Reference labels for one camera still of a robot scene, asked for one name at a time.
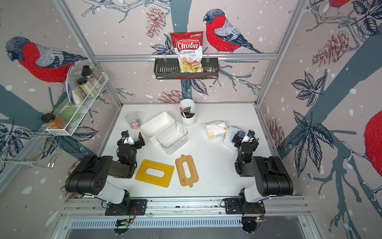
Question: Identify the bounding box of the red Chuba chips bag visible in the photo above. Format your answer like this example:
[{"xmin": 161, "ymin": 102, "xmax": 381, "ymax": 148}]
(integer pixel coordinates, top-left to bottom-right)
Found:
[{"xmin": 170, "ymin": 31, "xmax": 204, "ymax": 73}]

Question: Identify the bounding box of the white wire spice rack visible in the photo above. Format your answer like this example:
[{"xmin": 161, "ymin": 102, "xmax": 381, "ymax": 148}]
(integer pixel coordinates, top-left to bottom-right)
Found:
[{"xmin": 47, "ymin": 60, "xmax": 109, "ymax": 136}]

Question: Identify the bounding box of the bamboo tissue box lid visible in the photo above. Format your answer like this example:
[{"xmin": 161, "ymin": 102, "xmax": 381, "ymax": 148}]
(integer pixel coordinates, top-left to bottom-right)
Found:
[{"xmin": 175, "ymin": 154, "xmax": 199, "ymax": 188}]

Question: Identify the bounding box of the white rectangular bin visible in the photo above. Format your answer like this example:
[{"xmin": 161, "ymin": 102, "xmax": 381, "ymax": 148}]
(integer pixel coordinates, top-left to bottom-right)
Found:
[{"xmin": 140, "ymin": 112, "xmax": 175, "ymax": 144}]

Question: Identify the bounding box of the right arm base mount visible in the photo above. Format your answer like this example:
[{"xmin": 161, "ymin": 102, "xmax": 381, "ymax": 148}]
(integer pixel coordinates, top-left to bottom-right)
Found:
[{"xmin": 223, "ymin": 197, "xmax": 266, "ymax": 215}]

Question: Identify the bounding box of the yellow plastic lid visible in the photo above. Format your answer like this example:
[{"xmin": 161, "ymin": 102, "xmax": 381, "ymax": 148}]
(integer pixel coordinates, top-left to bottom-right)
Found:
[{"xmin": 135, "ymin": 159, "xmax": 175, "ymax": 188}]

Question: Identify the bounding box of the clear plastic tissue box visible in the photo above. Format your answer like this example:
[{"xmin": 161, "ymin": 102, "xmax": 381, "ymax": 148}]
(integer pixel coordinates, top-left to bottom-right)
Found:
[{"xmin": 156, "ymin": 122, "xmax": 188, "ymax": 155}]

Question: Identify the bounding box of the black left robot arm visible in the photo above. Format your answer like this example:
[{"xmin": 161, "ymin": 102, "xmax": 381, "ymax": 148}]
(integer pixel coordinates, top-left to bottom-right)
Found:
[{"xmin": 65, "ymin": 130, "xmax": 145, "ymax": 210}]

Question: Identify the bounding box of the beige spice bottle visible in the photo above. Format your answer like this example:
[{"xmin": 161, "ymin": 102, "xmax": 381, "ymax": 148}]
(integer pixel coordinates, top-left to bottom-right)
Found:
[
  {"xmin": 82, "ymin": 65, "xmax": 101, "ymax": 90},
  {"xmin": 77, "ymin": 78, "xmax": 97, "ymax": 98}
]

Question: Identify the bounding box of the blue white tissue pack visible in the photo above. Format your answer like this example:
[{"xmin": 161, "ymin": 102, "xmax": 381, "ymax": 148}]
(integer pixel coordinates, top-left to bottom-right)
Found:
[{"xmin": 223, "ymin": 126, "xmax": 246, "ymax": 150}]

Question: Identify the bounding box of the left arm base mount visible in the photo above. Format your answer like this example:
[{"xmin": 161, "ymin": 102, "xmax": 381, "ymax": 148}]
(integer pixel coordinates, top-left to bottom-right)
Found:
[{"xmin": 105, "ymin": 198, "xmax": 148, "ymax": 217}]

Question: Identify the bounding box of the metal wire hook rack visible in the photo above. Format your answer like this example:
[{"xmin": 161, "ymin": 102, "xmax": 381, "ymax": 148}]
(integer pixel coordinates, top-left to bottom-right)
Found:
[{"xmin": 1, "ymin": 129, "xmax": 62, "ymax": 169}]

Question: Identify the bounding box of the black wire wall basket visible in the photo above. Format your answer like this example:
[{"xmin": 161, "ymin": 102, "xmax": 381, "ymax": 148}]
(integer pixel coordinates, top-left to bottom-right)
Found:
[{"xmin": 154, "ymin": 58, "xmax": 219, "ymax": 80}]

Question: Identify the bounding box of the white pen holder cup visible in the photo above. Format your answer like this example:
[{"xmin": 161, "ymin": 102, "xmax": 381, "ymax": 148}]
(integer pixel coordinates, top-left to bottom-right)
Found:
[{"xmin": 179, "ymin": 99, "xmax": 197, "ymax": 126}]

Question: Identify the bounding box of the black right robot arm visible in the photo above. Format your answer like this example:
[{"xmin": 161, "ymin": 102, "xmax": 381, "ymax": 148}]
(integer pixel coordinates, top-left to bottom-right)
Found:
[{"xmin": 234, "ymin": 130, "xmax": 294, "ymax": 204}]

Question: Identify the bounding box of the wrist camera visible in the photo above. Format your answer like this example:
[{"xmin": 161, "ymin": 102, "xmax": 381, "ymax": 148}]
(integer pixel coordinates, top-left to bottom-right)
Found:
[
  {"xmin": 119, "ymin": 130, "xmax": 134, "ymax": 145},
  {"xmin": 242, "ymin": 130, "xmax": 255, "ymax": 143}
]

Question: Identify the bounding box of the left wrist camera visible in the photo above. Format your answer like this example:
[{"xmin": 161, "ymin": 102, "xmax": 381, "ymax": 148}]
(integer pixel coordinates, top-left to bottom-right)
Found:
[{"xmin": 119, "ymin": 130, "xmax": 134, "ymax": 145}]

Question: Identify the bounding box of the beige spice bottle front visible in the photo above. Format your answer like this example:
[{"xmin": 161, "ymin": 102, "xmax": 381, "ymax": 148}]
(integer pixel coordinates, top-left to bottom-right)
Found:
[{"xmin": 77, "ymin": 78, "xmax": 97, "ymax": 98}]

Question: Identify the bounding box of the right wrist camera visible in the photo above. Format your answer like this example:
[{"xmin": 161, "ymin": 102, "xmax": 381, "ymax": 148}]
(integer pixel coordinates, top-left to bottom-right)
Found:
[{"xmin": 242, "ymin": 130, "xmax": 255, "ymax": 143}]

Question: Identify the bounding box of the clear jar with candies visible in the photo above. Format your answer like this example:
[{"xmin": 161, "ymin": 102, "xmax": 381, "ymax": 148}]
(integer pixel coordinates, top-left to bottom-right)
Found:
[{"xmin": 125, "ymin": 112, "xmax": 141, "ymax": 129}]

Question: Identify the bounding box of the orange spice jar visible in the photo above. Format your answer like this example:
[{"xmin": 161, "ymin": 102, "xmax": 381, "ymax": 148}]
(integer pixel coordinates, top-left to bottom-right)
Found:
[{"xmin": 41, "ymin": 113, "xmax": 70, "ymax": 131}]

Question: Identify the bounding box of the beige spice bottle back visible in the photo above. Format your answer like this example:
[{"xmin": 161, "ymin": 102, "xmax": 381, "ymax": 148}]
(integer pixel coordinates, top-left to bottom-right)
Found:
[{"xmin": 82, "ymin": 65, "xmax": 101, "ymax": 90}]

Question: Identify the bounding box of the green jar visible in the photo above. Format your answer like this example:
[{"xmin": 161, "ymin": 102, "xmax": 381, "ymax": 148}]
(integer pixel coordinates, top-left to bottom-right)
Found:
[{"xmin": 53, "ymin": 102, "xmax": 80, "ymax": 123}]

